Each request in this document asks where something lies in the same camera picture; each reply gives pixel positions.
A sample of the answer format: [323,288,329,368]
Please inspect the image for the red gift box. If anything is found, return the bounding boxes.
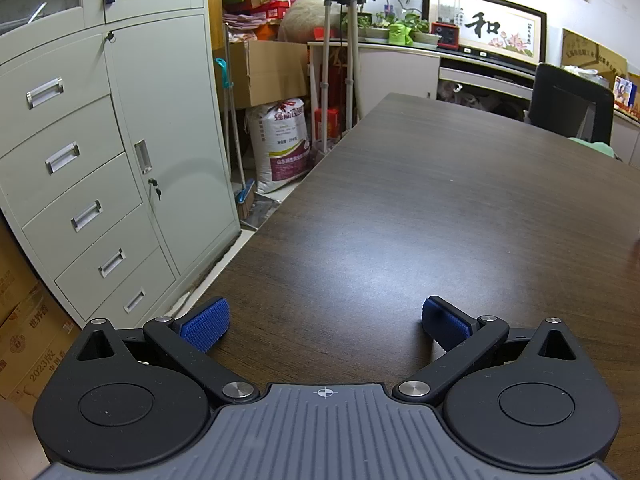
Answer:
[312,105,347,143]

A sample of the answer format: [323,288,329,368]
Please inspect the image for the green cloth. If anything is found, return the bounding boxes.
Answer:
[567,136,623,162]

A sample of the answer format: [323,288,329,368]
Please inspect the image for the small picture box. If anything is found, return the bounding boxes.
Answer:
[612,75,640,121]

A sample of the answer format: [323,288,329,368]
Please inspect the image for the clear bag of beige filling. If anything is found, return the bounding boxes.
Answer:
[277,0,346,43]

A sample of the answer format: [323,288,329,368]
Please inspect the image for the black office chair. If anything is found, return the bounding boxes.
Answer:
[527,62,615,147]

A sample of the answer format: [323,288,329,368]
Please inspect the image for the large plain cardboard box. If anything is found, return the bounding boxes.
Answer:
[227,40,310,110]

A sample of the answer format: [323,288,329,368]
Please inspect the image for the broom with teal handle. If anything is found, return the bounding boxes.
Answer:
[215,57,258,222]

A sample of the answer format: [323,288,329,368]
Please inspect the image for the small green potted plants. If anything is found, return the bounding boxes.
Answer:
[342,7,441,48]

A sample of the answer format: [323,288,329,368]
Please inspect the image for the silver tripod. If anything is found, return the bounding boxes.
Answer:
[312,0,362,156]

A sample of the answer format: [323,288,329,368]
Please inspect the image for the framed calligraphy with lotus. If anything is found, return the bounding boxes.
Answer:
[422,0,548,73]

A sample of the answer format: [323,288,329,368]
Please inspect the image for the white metal filing cabinet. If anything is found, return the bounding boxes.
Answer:
[0,0,243,328]

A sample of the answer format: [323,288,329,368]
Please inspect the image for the red flat box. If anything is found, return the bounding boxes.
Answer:
[250,0,291,22]

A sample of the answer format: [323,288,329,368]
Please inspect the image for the red blender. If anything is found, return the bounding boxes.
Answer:
[430,0,461,51]

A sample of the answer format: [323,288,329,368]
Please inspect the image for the brown printed cardboard box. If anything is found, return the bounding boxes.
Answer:
[0,220,40,326]
[0,280,83,416]

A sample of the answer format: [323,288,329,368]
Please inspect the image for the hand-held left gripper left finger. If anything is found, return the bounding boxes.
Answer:
[75,297,261,405]

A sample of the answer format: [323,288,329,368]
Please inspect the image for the wooden plaque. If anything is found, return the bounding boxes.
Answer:
[560,27,628,92]

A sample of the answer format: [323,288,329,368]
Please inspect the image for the pink patterned cloth pile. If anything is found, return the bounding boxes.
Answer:
[222,10,258,43]

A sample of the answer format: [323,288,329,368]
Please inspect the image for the metal dustpan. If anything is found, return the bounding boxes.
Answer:
[240,195,281,232]

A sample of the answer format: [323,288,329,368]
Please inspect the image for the white low sideboard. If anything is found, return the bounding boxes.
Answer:
[307,40,640,168]

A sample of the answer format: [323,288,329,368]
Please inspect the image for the white printed sack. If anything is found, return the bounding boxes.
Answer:
[245,97,313,195]

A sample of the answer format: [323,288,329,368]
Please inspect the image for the brown wooden shelf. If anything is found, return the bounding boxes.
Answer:
[207,0,236,53]

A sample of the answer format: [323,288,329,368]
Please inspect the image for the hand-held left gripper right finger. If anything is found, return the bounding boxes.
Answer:
[392,296,586,405]

